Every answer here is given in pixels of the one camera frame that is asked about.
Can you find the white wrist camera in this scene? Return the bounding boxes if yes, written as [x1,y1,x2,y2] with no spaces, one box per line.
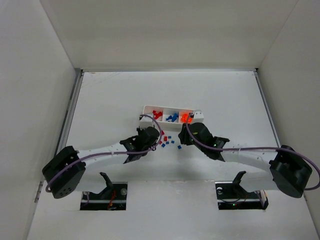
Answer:
[139,113,154,129]
[191,110,204,124]

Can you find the left metal rail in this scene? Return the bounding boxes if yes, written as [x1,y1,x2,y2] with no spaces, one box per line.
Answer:
[52,68,84,159]

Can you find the large blue round lego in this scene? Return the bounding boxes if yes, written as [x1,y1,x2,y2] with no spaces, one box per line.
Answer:
[166,113,179,123]

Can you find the metal rail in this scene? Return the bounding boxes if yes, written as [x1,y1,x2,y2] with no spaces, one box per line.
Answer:
[52,68,84,159]
[253,68,281,147]

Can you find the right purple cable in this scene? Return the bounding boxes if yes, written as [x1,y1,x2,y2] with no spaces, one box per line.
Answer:
[185,112,320,191]

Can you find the large red round lego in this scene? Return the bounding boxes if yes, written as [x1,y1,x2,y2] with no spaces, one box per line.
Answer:
[152,110,163,120]

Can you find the white three-compartment tray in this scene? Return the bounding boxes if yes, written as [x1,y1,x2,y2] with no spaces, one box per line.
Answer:
[142,105,204,132]

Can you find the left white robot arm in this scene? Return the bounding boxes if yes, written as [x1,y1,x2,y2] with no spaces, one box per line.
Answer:
[42,126,163,199]

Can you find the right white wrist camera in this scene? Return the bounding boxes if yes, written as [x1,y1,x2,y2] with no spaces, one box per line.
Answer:
[191,110,204,124]

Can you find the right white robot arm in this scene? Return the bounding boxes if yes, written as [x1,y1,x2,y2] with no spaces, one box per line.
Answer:
[178,122,312,198]

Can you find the right metal rail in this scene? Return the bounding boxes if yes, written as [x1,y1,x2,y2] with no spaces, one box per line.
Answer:
[253,68,281,147]

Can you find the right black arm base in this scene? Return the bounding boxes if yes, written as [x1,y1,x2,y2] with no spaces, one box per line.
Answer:
[215,171,269,211]

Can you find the large orange round lego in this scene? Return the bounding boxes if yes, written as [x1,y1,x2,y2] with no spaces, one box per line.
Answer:
[180,113,193,124]

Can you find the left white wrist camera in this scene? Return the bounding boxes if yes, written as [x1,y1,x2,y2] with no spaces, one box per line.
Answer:
[139,113,154,129]

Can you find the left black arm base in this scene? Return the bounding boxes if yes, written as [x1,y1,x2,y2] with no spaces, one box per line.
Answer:
[80,172,128,211]

